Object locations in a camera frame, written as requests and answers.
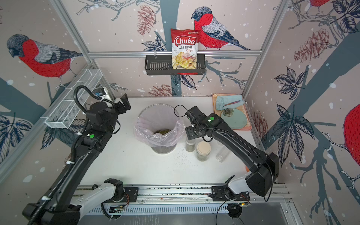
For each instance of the iridescent pink utensil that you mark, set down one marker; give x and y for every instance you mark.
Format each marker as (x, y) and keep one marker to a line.
(232, 103)

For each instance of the mung beans in bin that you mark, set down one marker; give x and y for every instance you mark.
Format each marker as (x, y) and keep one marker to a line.
(162, 131)

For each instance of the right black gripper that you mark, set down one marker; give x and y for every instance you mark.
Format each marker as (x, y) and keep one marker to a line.
(190, 135)

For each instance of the teal folded cloth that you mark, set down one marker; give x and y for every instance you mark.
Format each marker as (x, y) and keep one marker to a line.
(222, 100)

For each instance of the white wire mesh shelf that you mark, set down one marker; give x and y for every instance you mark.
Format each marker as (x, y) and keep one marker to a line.
(67, 110)

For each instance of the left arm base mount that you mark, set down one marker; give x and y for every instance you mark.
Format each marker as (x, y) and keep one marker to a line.
(130, 195)

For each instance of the mesh waste bin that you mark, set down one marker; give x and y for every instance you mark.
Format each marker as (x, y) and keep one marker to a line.
(158, 109)

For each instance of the red Chuba chips bag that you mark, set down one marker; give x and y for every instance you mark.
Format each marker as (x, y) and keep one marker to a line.
(184, 49)

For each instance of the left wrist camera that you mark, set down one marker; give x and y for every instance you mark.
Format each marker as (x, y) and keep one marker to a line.
(100, 93)

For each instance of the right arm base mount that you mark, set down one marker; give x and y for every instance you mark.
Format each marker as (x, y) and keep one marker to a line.
(222, 193)

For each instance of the short clear bean jar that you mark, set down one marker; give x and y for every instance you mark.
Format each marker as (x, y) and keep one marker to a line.
(190, 145)

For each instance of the tall clear bean jar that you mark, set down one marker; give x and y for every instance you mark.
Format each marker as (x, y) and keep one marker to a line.
(223, 152)

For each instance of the black wall basket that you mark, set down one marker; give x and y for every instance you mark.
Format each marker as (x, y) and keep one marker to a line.
(162, 66)

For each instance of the beige lidded bean jar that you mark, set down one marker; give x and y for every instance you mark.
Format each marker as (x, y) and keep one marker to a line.
(203, 150)

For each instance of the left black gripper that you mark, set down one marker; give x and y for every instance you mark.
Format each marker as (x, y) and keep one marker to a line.
(123, 109)

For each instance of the teal plate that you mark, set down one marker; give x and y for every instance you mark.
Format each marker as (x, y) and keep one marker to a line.
(235, 118)

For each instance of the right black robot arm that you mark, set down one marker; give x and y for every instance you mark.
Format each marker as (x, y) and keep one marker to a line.
(263, 167)

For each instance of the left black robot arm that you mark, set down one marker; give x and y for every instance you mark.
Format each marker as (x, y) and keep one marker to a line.
(57, 207)

